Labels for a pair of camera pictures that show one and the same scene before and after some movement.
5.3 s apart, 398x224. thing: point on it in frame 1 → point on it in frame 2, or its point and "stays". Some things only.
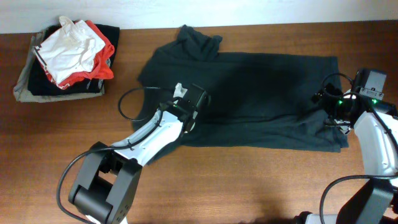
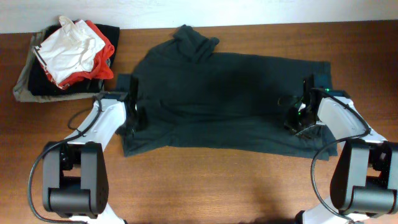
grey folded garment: x=20 y=91 stays
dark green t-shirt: x=237 y=99 stays
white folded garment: x=70 y=50 stays
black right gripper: x=334 y=93 → x=290 y=122
